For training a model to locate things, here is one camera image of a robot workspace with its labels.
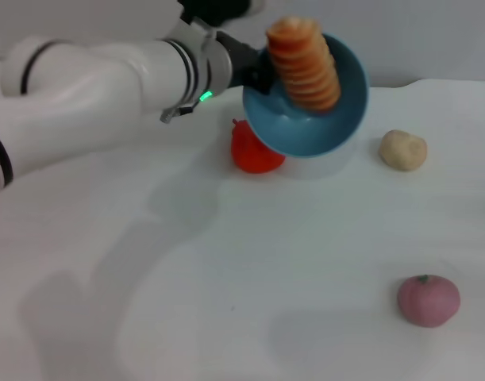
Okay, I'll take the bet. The black cable with metal plug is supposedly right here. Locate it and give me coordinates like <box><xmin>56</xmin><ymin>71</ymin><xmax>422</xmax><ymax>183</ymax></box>
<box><xmin>159</xmin><ymin>101</ymin><xmax>200</xmax><ymax>124</ymax></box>

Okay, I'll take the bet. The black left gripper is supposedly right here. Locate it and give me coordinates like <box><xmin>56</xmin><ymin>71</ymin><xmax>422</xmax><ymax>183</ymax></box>
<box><xmin>217</xmin><ymin>30</ymin><xmax>276</xmax><ymax>96</ymax></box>

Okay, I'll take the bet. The orange striped bread roll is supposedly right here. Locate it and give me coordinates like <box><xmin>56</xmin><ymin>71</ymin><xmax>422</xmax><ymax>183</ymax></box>
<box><xmin>265</xmin><ymin>15</ymin><xmax>342</xmax><ymax>114</ymax></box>

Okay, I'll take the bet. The red toy pepper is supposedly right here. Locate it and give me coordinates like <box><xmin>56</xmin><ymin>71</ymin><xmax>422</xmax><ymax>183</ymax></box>
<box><xmin>230</xmin><ymin>117</ymin><xmax>287</xmax><ymax>175</ymax></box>

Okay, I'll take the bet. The pink toy peach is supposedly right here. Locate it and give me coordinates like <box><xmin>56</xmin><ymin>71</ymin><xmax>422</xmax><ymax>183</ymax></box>
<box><xmin>397</xmin><ymin>274</ymin><xmax>462</xmax><ymax>329</ymax></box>

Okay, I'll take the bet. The blue bowl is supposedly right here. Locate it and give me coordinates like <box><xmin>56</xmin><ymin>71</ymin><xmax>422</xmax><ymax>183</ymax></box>
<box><xmin>241</xmin><ymin>33</ymin><xmax>371</xmax><ymax>160</ymax></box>

